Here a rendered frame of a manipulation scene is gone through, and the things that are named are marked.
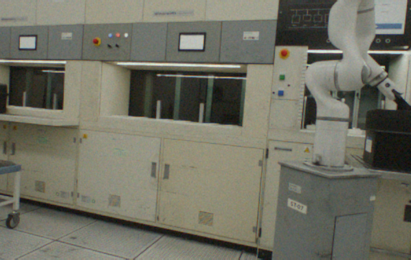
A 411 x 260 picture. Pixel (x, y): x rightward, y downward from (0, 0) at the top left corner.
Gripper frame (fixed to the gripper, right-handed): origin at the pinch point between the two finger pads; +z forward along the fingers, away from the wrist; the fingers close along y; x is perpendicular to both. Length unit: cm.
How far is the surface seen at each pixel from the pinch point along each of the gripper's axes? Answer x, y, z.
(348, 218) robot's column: 48, -41, 14
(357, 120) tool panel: 7, 123, 2
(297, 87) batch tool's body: 28, 39, -43
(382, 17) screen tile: -33, 39, -42
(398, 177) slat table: 24.4, -23.0, 17.3
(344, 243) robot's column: 55, -42, 21
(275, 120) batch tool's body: 52, 39, -35
